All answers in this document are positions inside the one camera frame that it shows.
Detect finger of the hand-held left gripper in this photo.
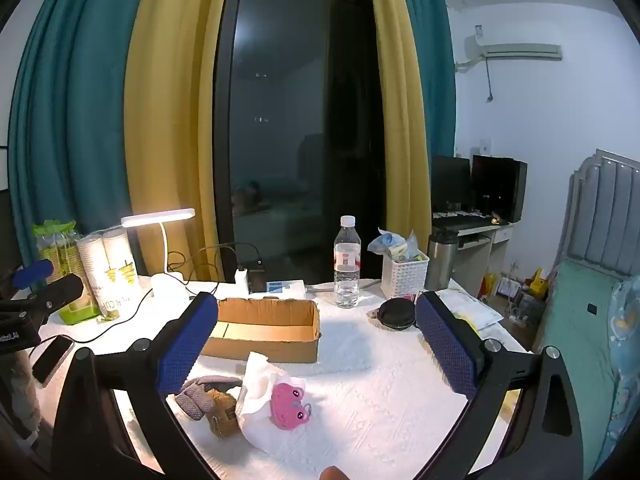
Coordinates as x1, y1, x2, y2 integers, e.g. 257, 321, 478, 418
0, 273, 85, 322
12, 259, 55, 290

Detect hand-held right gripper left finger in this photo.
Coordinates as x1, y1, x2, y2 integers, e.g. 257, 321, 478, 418
50, 291, 220, 480

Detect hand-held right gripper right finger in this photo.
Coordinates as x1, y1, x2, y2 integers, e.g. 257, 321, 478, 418
415, 290, 593, 480

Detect grey knit glove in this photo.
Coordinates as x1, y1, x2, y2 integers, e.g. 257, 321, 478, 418
173, 375, 244, 422

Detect cardboard box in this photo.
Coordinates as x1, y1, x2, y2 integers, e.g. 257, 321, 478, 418
200, 297, 322, 364

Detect pink plush toy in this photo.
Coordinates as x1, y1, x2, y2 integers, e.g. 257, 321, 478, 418
270, 381, 315, 431

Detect green printed package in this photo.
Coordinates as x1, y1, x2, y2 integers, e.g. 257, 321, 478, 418
32, 219, 101, 324

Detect white paper sheets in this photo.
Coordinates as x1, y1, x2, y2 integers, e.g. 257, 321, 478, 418
434, 279, 506, 342

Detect black smartphone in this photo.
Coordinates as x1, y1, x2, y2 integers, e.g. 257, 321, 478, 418
32, 335, 76, 387

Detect black round case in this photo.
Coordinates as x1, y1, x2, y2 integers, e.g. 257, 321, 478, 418
376, 297, 417, 331

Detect paper cup pack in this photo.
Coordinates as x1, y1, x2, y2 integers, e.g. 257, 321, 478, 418
76, 227, 141, 319

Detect white desk lamp base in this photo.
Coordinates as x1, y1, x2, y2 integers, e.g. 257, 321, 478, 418
121, 208, 197, 307

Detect white plastic basket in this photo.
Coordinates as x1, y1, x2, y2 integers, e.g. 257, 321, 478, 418
381, 251, 431, 302

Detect brown plush bear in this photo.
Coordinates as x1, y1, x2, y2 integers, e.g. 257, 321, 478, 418
206, 387, 242, 439

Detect white embossed tablecloth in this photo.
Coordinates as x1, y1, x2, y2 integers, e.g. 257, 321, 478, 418
30, 275, 531, 480

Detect white computer desk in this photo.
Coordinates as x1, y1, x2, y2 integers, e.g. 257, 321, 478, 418
432, 220, 516, 302

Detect white box with blue label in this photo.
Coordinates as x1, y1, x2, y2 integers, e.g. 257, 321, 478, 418
250, 279, 307, 299

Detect blue plastic bags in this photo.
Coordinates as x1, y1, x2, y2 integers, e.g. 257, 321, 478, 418
368, 227, 426, 264

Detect clear water bottle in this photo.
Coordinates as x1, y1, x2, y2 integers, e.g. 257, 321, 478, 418
333, 215, 362, 309

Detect black keyboard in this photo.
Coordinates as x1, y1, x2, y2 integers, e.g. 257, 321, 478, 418
432, 214, 494, 231

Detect green bed sheet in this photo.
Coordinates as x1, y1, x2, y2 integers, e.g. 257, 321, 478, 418
530, 259, 632, 463

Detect black computer monitor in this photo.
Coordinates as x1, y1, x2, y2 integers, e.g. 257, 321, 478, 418
471, 154, 529, 224
431, 155, 472, 214

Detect teal curtain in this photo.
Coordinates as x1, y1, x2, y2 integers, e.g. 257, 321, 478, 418
395, 0, 459, 161
7, 0, 157, 281

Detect blue printed blanket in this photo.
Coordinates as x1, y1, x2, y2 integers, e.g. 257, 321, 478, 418
597, 275, 640, 472

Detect grey padded headboard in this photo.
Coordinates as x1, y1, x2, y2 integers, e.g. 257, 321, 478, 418
564, 148, 640, 282

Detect yellow curtain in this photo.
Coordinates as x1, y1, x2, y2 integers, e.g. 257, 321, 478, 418
123, 0, 237, 282
360, 0, 434, 261

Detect dark glass sliding door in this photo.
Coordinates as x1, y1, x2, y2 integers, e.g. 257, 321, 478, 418
212, 0, 389, 282

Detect white air conditioner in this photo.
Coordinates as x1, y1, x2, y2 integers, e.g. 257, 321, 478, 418
463, 35, 564, 64

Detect black lamp cable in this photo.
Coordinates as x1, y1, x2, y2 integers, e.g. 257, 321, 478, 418
70, 250, 221, 346

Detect black charger cable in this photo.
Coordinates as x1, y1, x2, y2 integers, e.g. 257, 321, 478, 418
198, 242, 262, 283

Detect air conditioner power cable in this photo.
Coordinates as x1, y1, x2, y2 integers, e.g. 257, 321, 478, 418
483, 57, 497, 104

